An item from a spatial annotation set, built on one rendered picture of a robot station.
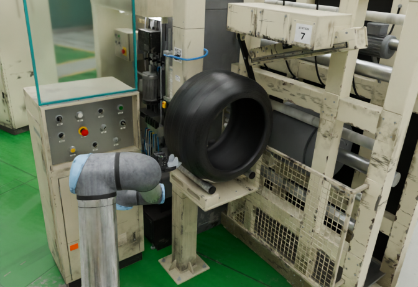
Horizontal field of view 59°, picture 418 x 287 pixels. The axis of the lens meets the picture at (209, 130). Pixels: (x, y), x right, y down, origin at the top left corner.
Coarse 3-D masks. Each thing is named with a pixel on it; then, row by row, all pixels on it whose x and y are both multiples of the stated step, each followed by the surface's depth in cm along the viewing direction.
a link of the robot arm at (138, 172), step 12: (120, 156) 109; (132, 156) 110; (144, 156) 113; (120, 168) 106; (132, 168) 108; (144, 168) 110; (156, 168) 115; (120, 180) 107; (132, 180) 108; (144, 180) 110; (156, 180) 115; (144, 192) 131; (156, 192) 141; (144, 204) 165
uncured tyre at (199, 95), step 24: (216, 72) 185; (192, 96) 174; (216, 96) 170; (240, 96) 176; (264, 96) 188; (168, 120) 182; (192, 120) 169; (240, 120) 220; (264, 120) 196; (168, 144) 188; (192, 144) 172; (216, 144) 218; (240, 144) 218; (264, 144) 200; (192, 168) 179; (216, 168) 209; (240, 168) 195
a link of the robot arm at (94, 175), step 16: (80, 160) 107; (96, 160) 107; (112, 160) 107; (80, 176) 105; (96, 176) 106; (112, 176) 106; (80, 192) 106; (96, 192) 106; (112, 192) 109; (80, 208) 107; (96, 208) 106; (112, 208) 109; (80, 224) 107; (96, 224) 106; (112, 224) 108; (80, 240) 107; (96, 240) 106; (112, 240) 108; (80, 256) 108; (96, 256) 105; (112, 256) 108; (96, 272) 105; (112, 272) 108
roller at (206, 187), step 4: (180, 168) 207; (184, 168) 205; (184, 172) 205; (188, 172) 202; (188, 176) 202; (192, 176) 199; (192, 180) 200; (196, 180) 196; (200, 180) 194; (200, 184) 193; (204, 184) 191; (208, 184) 190; (204, 188) 191; (208, 188) 188; (212, 188) 188; (208, 192) 189; (212, 192) 189
